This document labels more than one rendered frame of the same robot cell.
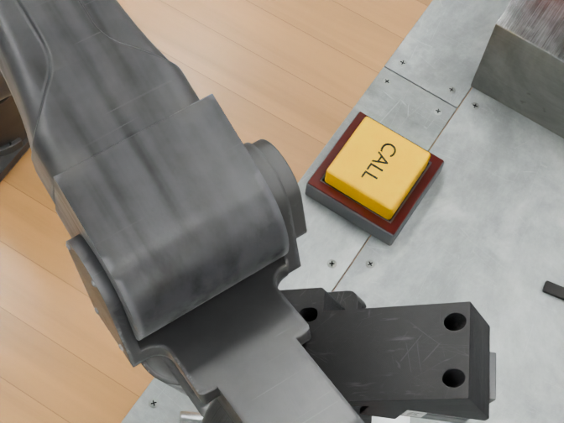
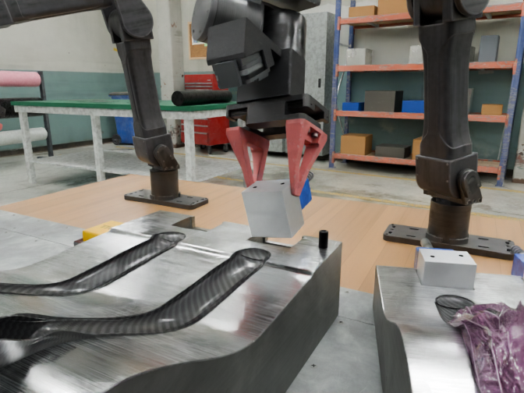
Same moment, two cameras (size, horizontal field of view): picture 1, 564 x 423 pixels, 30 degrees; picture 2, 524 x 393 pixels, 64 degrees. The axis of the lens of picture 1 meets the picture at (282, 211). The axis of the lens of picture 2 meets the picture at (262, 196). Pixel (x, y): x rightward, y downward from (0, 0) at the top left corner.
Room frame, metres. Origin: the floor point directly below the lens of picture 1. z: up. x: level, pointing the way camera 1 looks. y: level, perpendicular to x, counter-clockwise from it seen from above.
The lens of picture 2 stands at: (0.64, -0.69, 1.05)
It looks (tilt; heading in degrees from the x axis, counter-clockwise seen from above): 15 degrees down; 92
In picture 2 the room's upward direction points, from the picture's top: straight up
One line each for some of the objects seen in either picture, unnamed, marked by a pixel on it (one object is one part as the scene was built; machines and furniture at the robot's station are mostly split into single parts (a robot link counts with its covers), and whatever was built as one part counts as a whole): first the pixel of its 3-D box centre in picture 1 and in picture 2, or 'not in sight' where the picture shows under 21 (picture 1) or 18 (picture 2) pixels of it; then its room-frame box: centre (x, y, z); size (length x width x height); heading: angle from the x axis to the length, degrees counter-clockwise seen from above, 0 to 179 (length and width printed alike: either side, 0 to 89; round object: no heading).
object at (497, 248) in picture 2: not in sight; (448, 221); (0.94, -0.02, 0.84); 0.20 x 0.07 x 0.08; 155
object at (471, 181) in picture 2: not in sight; (451, 183); (0.93, -0.03, 0.90); 0.09 x 0.06 x 0.06; 119
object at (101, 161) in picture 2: not in sight; (132, 139); (-0.86, 3.75, 0.51); 2.40 x 1.13 x 1.02; 153
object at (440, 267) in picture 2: not in sight; (434, 261); (0.84, -0.23, 0.86); 0.13 x 0.05 x 0.05; 81
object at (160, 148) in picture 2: not in sight; (159, 156); (0.39, 0.23, 0.90); 0.09 x 0.06 x 0.06; 130
